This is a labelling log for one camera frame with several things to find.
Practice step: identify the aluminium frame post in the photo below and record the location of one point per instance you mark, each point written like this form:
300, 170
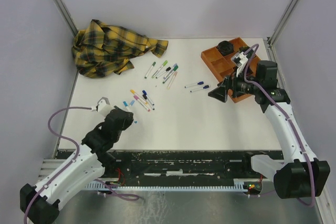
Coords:
282, 22
66, 16

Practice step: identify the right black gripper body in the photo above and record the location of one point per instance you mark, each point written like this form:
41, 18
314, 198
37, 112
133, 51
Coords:
240, 85

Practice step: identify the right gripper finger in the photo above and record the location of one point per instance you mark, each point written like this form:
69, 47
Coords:
227, 82
220, 93

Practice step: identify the yellow plaid shirt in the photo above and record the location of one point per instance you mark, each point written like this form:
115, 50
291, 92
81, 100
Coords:
101, 49

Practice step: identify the yellow cap marker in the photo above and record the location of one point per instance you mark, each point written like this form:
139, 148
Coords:
136, 94

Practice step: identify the left aluminium frame post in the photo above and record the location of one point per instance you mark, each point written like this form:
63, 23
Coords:
66, 16

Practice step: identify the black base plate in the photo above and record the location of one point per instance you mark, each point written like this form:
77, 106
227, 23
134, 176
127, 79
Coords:
147, 164

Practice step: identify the light green cap marker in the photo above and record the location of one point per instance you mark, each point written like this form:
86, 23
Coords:
159, 69

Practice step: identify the black cap marker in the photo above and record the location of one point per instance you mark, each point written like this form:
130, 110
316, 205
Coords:
163, 72

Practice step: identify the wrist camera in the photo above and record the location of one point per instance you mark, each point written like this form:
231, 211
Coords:
241, 58
103, 106

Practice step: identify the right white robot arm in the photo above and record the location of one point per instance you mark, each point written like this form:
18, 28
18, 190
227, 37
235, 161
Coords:
301, 174

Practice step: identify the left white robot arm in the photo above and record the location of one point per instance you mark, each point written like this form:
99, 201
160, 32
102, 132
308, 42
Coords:
42, 202

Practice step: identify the pink cap marker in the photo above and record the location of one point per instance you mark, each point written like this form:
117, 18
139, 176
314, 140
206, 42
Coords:
172, 80

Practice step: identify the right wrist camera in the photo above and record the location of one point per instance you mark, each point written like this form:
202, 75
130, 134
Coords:
241, 58

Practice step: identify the white slotted cable duct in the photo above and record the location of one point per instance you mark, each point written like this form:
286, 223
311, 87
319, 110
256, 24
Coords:
193, 183

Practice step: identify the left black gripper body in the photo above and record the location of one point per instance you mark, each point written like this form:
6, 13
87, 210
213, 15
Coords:
127, 123

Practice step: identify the right aluminium frame post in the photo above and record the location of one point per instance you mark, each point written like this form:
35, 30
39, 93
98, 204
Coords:
282, 22

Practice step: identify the magenta cap marker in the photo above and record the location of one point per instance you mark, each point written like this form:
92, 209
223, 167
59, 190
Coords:
141, 103

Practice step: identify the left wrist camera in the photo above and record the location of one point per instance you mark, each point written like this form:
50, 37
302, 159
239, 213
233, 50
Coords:
103, 106

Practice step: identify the orange compartment tray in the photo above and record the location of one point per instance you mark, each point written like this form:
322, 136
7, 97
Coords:
222, 66

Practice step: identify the purple cap marker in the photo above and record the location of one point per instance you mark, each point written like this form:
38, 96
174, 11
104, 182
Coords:
165, 80

